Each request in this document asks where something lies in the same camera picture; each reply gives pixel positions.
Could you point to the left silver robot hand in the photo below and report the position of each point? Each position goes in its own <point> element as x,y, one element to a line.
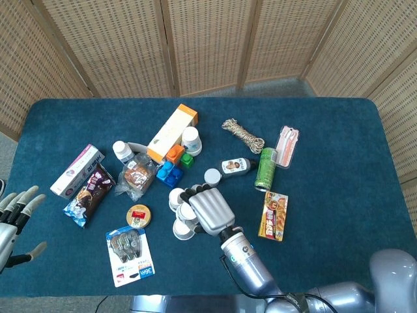
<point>8,225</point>

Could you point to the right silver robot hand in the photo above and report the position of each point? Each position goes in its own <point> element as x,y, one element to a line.
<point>211,208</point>

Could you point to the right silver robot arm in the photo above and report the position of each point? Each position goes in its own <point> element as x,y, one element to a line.
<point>293,287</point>

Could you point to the dark blue toy block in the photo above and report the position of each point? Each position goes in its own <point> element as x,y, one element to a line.
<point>176,179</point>

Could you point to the dark grey sauce bottle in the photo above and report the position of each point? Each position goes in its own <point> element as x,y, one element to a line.
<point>234,166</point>

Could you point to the green toy building block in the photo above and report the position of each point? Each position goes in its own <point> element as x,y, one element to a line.
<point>187,160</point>

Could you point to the light blue toy block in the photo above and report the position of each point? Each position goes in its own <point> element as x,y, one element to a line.
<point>163,171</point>

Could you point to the yellow curry box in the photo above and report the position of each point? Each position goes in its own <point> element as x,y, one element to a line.
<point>273,216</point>

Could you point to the orange toy building block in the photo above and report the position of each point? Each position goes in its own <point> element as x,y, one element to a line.
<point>175,154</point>

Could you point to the green drink can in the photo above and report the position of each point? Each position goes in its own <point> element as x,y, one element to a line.
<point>266,168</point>

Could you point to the round gold tin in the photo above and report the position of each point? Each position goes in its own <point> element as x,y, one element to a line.
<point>139,216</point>

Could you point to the bread in clear bag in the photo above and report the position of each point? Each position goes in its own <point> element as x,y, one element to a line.
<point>138,176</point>

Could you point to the brown chocolate snack bag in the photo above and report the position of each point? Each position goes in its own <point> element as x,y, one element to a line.
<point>89,195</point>

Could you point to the white and purple carton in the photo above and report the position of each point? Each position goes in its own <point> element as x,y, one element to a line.
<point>76,171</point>

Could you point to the long white orange box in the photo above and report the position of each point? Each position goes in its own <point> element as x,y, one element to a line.
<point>171,130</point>

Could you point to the correction tape blister pack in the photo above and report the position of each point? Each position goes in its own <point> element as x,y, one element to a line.
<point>130,257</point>

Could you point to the white paper card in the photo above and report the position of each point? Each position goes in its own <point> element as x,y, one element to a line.
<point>138,147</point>

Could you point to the pink cutlery blister pack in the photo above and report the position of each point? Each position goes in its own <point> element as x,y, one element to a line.
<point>287,146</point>

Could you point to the grey robot torso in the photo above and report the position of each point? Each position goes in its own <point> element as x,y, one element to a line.
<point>182,304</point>

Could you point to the white plastic pill bottle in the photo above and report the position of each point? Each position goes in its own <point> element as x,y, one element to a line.
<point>123,152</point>

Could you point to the woven bamboo folding screen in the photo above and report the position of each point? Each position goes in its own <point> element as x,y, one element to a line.
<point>208,42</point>

